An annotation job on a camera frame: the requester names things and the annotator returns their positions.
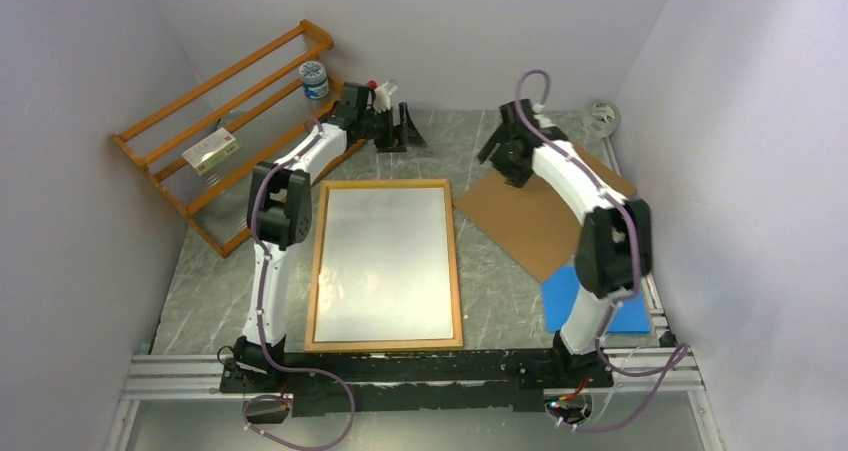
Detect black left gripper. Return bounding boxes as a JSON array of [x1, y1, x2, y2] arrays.
[[359, 103, 428, 154]]

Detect brown backing board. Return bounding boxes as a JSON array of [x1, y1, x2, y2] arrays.
[[454, 145, 599, 283]]

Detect printed building photo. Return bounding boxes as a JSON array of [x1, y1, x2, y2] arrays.
[[313, 187, 456, 343]]

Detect yellow wooden picture frame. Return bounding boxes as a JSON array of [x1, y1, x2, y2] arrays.
[[303, 178, 465, 354]]

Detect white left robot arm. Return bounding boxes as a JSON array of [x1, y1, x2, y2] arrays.
[[233, 80, 427, 391]]

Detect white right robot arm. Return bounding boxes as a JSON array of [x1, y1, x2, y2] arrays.
[[477, 99, 652, 386]]

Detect blue white round jar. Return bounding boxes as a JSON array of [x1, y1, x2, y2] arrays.
[[298, 60, 329, 100]]

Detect clear tape roll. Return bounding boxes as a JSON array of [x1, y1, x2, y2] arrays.
[[581, 100, 622, 138]]

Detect small white green box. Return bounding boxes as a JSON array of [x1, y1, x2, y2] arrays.
[[181, 127, 240, 176]]

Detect orange wooden rack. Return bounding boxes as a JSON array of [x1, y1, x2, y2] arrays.
[[111, 20, 342, 258]]

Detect blue foam pad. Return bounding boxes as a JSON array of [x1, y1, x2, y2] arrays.
[[541, 265, 653, 336]]

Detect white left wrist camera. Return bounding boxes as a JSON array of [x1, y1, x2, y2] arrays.
[[368, 80, 398, 113]]

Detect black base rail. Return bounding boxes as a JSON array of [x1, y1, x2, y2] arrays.
[[219, 347, 613, 417]]

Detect aluminium extrusion rail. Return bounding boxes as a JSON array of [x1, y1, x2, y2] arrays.
[[122, 347, 706, 401]]

